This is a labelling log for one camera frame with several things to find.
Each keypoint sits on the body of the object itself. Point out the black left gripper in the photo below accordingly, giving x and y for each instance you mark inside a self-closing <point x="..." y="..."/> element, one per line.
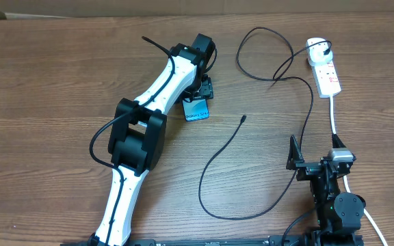
<point x="206" y="91"/>

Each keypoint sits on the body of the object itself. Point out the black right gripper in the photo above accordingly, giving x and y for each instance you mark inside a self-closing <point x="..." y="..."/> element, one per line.
<point x="308" y="169"/>

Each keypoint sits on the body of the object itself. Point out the black Samsung Galaxy smartphone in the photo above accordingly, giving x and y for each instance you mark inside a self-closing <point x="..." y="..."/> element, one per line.
<point x="195" y="110"/>

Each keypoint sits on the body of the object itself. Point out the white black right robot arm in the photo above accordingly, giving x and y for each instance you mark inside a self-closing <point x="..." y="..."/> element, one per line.
<point x="338" y="213"/>

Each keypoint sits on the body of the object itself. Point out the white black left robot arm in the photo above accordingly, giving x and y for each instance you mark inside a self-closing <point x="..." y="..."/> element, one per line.
<point x="138" y="131"/>

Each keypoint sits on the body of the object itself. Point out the white power strip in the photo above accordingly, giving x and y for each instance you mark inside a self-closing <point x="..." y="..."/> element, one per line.
<point x="327" y="81"/>

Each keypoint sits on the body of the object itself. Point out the brown cardboard backdrop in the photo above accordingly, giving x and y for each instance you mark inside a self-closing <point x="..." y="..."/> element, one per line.
<point x="107" y="8"/>

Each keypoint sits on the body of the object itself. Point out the white USB wall charger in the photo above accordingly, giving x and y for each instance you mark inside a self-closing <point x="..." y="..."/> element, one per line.
<point x="319" y="51"/>

